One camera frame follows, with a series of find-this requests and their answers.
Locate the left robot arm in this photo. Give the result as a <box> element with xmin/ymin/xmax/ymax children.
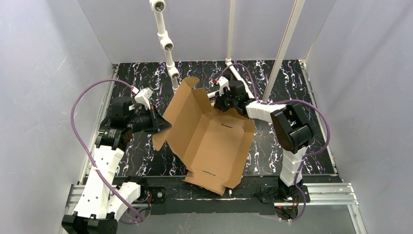
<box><xmin>61</xmin><ymin>95</ymin><xmax>171</xmax><ymax>234</ymax></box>

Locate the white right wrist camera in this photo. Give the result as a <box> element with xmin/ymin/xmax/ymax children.
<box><xmin>214</xmin><ymin>76</ymin><xmax>229</xmax><ymax>96</ymax></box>

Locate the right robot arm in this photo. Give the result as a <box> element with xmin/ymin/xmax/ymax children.
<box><xmin>214</xmin><ymin>77</ymin><xmax>314</xmax><ymax>202</ymax></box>

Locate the brown cardboard box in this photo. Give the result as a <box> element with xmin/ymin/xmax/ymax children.
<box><xmin>152</xmin><ymin>77</ymin><xmax>255</xmax><ymax>195</ymax></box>

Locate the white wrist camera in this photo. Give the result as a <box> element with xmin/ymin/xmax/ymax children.
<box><xmin>131</xmin><ymin>87</ymin><xmax>153</xmax><ymax>110</ymax></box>
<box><xmin>214</xmin><ymin>76</ymin><xmax>229</xmax><ymax>96</ymax></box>

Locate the white PVC pipe frame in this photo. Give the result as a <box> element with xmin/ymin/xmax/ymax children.
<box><xmin>149</xmin><ymin>0</ymin><xmax>305</xmax><ymax>101</ymax></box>

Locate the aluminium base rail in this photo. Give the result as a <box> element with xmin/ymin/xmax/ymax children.
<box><xmin>61</xmin><ymin>75</ymin><xmax>361</xmax><ymax>234</ymax></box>

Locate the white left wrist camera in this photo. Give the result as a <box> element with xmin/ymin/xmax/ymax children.
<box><xmin>131</xmin><ymin>87</ymin><xmax>153</xmax><ymax>110</ymax></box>

